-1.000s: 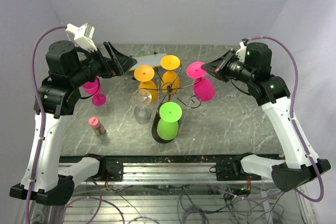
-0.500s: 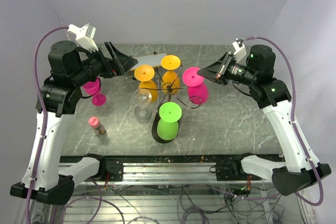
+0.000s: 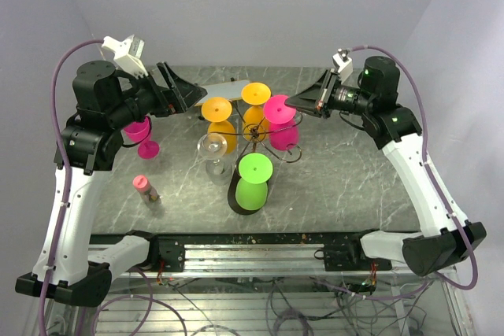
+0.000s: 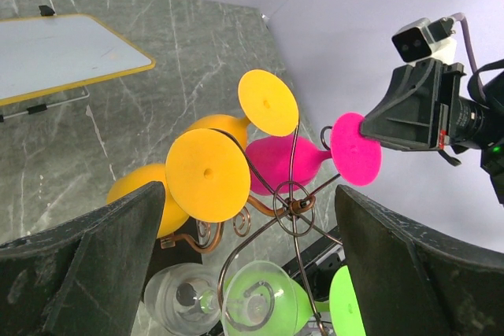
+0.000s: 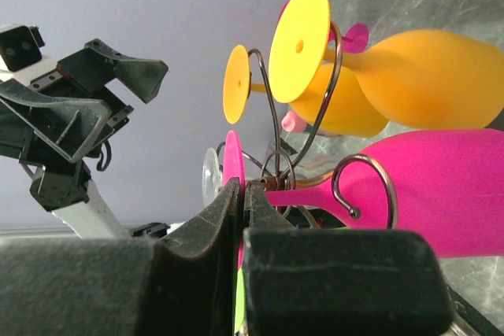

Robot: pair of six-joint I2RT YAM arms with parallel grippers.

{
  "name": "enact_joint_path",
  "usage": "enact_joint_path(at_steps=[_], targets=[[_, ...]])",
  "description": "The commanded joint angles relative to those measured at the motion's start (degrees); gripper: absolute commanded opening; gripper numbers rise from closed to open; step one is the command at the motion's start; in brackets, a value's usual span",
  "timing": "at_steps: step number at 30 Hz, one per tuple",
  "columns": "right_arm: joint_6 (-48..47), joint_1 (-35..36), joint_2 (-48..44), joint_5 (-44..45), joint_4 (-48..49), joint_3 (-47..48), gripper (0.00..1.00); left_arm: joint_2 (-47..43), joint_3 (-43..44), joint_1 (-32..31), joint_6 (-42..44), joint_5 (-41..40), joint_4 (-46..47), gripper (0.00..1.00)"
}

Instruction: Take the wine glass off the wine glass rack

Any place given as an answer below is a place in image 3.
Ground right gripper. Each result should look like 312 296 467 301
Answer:
285 68 374 119

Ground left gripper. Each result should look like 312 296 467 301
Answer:
108 60 208 129

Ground pink wine glass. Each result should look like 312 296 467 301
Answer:
263 94 299 151
123 116 160 160

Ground orange wine glass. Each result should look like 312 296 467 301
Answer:
202 97 237 154
241 82 271 132

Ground wire wine glass rack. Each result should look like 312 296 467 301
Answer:
228 102 302 216

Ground pink wine glass front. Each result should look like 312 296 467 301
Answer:
123 116 160 160

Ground green wine glass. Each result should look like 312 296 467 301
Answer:
235 153 273 212

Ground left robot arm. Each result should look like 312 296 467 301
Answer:
15 61 207 308

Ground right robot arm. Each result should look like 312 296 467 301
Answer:
285 51 487 277

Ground clear wine glass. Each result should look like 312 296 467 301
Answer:
197 133 232 186

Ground yellow framed mirror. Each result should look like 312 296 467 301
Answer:
195 79 250 106

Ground pink capped small bottle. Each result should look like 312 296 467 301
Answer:
132 175 161 209

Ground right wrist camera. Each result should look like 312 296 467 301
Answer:
332 49 354 83

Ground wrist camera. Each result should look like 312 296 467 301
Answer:
102 35 148 78
332 49 354 83

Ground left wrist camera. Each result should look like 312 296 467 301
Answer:
102 35 148 78

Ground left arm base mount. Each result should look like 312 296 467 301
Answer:
152 236 186 273

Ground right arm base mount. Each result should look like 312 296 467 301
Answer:
313 236 392 271

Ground aluminium rail frame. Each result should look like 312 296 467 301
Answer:
43 243 458 336

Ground loose cables under table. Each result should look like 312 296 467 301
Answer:
94 272 434 336

